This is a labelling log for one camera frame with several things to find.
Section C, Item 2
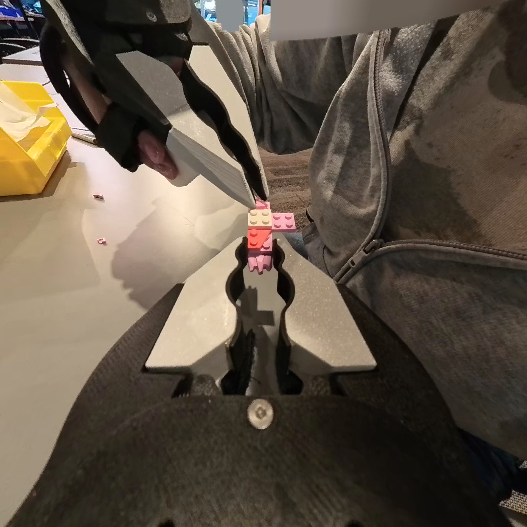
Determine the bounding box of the shallow yellow plastic bin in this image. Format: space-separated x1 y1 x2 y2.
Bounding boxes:
0 80 72 197

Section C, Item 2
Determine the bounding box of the person's grey hoodie torso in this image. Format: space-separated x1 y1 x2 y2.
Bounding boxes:
302 0 527 511

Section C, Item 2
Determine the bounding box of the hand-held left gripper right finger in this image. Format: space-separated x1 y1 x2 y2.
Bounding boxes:
274 238 378 378

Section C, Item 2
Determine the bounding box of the person's right forearm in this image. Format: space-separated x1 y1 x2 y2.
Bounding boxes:
208 18 330 155

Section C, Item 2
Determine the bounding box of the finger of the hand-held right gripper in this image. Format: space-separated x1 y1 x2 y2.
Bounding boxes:
116 51 258 207
181 44 270 201

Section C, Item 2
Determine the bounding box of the person's right hand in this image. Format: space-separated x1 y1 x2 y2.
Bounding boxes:
80 76 178 180

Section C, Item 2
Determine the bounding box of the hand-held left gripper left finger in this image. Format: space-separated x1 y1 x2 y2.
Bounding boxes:
145 237 248 376

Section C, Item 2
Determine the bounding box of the white printed paper sheet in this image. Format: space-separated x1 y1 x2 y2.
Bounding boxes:
0 88 56 142

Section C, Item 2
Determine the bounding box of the red and pink plate assembly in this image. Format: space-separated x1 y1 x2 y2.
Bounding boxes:
246 199 298 276

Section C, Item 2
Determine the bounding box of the person's blue jeans leg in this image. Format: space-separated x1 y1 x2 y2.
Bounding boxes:
461 430 521 501

